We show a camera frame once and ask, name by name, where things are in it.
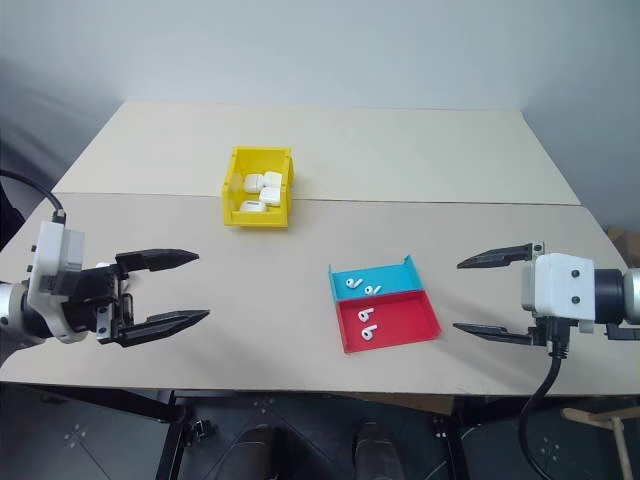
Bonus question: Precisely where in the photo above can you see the wooden frame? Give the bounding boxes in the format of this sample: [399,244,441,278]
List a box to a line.
[561,403,640,480]

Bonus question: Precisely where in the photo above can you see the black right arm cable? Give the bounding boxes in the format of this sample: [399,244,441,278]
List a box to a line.
[517,319,572,480]

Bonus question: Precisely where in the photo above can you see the yellow plastic bin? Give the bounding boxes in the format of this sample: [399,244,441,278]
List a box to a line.
[220,145,295,234]

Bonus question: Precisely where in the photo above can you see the blue plastic tray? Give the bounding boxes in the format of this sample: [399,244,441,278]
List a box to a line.
[327,253,427,303]

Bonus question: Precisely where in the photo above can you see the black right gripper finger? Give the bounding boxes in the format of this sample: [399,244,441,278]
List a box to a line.
[452,321,535,347]
[455,241,546,272]

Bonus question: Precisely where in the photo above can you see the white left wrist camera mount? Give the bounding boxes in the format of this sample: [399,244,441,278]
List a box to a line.
[24,220,87,344]

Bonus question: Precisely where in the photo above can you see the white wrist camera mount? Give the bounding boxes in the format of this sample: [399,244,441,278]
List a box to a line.
[519,252,597,335]
[24,220,87,344]

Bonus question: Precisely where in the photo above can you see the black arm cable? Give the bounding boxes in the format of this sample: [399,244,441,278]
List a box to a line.
[517,319,572,480]
[0,169,68,227]

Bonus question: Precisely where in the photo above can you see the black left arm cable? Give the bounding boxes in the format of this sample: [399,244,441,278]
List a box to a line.
[0,169,68,227]

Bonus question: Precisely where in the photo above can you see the red plastic tray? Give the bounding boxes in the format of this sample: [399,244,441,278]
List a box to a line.
[334,290,444,356]

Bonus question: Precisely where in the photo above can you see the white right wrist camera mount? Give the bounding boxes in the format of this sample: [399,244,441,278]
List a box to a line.
[519,252,597,335]

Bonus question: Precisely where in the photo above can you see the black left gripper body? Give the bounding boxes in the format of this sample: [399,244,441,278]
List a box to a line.
[42,262,136,346]

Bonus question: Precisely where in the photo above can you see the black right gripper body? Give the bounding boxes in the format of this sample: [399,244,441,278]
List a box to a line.
[527,313,554,348]

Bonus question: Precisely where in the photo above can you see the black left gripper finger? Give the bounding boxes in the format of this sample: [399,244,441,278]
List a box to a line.
[114,247,202,276]
[119,309,212,348]

